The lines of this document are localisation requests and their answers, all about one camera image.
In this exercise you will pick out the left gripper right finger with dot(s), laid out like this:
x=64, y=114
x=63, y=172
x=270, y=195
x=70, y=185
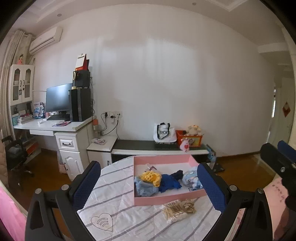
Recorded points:
x=256, y=221

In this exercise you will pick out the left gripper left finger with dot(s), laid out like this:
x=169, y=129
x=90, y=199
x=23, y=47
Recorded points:
x=41, y=223

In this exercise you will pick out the pale blue printed cloth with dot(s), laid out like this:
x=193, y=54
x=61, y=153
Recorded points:
x=190, y=179

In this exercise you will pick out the dark navy scrunchie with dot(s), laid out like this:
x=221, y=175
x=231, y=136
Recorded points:
x=178, y=175

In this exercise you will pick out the royal blue knitted cloth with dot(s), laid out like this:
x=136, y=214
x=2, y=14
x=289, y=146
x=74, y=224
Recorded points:
x=168, y=182

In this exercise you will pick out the light blue fleece sock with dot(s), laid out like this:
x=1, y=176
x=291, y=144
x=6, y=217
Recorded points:
x=145, y=189

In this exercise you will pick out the clear pouch with strap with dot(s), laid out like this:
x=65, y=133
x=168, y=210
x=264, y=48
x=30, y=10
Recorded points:
x=151, y=168

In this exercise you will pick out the pink bed cover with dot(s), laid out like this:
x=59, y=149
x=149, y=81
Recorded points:
x=12, y=218

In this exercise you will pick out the pink floral pillow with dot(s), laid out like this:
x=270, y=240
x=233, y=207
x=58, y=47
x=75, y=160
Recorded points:
x=276, y=194

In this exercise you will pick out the red door ornament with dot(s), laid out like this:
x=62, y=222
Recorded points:
x=286, y=109

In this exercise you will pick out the pink quilted jacket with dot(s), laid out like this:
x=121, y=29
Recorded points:
x=3, y=166

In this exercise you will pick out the white striped table cover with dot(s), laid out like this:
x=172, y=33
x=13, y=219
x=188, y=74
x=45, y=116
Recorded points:
x=109, y=213

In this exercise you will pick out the black office chair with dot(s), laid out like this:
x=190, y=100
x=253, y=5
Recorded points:
x=16, y=156

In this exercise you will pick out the beige leopard fuzzy cloth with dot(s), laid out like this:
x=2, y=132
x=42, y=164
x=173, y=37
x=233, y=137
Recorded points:
x=177, y=210

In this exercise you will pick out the red toy box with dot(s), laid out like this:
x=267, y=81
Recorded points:
x=194, y=141

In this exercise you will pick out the beige plush toy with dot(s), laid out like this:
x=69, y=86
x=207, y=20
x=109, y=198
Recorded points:
x=193, y=130

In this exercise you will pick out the white desk with drawers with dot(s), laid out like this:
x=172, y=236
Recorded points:
x=72, y=141

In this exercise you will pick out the small white side cabinet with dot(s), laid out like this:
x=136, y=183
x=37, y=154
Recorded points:
x=102, y=153

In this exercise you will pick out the stack of books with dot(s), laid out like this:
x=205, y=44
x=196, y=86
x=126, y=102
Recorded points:
x=24, y=119

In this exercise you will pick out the pink shallow box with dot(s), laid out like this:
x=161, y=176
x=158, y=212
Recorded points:
x=165, y=164

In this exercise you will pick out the low black white bench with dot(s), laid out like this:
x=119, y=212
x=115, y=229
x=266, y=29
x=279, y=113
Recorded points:
x=126, y=148

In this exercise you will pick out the black keyboard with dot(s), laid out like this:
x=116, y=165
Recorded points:
x=63, y=117

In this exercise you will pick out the white tote bag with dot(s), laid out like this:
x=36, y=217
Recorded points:
x=164, y=133

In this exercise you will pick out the black computer monitor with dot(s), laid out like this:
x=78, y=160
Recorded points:
x=57, y=98

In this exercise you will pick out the black computer tower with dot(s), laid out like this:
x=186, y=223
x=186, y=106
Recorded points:
x=80, y=104

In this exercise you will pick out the white glass door cabinet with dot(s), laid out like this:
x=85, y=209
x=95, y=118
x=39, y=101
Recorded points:
x=21, y=79

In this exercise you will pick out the black speaker box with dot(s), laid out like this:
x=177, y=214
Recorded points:
x=81, y=78

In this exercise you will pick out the pink doll figure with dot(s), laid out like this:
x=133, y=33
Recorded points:
x=20, y=60

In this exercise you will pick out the red white calendar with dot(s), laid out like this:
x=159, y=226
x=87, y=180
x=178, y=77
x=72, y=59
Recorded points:
x=82, y=63

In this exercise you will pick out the beige curtain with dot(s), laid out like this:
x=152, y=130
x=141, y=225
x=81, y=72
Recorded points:
x=18, y=44

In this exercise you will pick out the white air conditioner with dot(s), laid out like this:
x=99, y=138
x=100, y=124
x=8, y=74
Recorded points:
x=45, y=40

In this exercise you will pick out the white wall outlets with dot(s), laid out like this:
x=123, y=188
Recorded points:
x=115, y=114

